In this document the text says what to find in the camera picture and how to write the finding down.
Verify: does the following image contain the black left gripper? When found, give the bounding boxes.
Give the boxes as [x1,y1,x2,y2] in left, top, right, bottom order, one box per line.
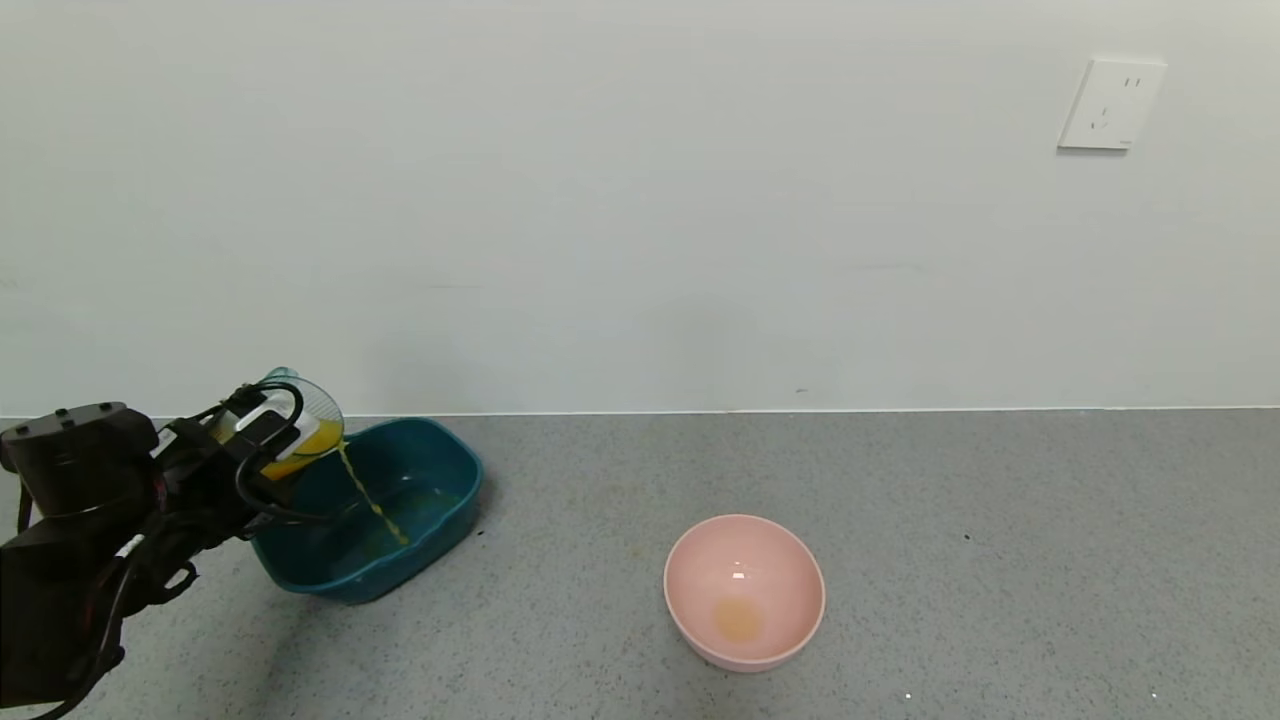
[150,410,307,519]

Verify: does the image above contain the ribbed clear glass cup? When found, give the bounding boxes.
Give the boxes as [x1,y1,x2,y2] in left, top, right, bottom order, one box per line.
[212,367,347,482]

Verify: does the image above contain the pink bowl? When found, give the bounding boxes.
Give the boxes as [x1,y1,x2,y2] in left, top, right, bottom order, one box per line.
[664,514,827,673]

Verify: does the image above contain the teal plastic basin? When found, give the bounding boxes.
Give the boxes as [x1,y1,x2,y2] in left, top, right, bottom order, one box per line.
[250,417,485,605]

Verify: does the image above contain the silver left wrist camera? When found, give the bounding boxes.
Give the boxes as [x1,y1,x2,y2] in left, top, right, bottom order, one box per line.
[232,402,301,454]

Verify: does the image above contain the black camera cable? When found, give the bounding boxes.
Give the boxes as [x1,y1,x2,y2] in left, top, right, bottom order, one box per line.
[232,379,341,527]

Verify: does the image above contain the white wall socket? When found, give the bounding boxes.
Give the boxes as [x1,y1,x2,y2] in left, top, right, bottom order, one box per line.
[1057,57,1168,152]

